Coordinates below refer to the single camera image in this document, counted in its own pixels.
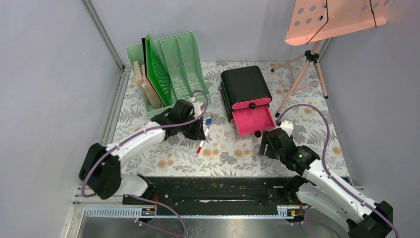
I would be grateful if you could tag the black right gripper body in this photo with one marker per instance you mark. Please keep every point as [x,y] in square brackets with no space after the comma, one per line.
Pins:
[276,153]

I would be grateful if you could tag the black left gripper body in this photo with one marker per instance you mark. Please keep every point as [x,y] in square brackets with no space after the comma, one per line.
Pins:
[191,130]

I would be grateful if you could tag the red capped marker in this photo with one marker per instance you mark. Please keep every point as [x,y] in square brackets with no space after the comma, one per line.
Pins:
[202,141]

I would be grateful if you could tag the black pink drawer unit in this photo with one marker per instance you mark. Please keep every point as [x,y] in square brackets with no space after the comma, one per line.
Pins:
[246,99]

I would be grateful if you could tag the purple 52-storey treehouse book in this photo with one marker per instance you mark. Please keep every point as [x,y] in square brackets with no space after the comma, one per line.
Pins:
[151,88]

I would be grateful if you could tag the green transparent plastic folder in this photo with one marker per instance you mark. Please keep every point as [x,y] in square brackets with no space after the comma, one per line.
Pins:
[161,74]

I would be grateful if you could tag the green 104-storey treehouse book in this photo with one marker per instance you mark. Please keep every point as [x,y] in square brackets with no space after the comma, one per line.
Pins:
[141,81]

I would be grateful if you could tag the white AVE notebook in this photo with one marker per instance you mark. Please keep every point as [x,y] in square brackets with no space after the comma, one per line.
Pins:
[149,70]

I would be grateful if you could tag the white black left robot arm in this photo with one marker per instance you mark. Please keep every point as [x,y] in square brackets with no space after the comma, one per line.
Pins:
[101,170]

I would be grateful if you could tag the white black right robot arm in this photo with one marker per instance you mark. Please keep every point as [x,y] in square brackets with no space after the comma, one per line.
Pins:
[318,186]

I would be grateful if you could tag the floral table mat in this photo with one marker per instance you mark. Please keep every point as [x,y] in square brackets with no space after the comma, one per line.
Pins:
[225,153]

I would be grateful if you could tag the mint green file organizer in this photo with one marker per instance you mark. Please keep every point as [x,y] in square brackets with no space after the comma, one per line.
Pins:
[180,58]

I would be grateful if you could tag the pink music stand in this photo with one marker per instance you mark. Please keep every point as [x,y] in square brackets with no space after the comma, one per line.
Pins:
[314,21]

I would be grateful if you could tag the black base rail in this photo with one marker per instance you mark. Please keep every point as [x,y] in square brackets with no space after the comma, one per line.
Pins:
[228,197]

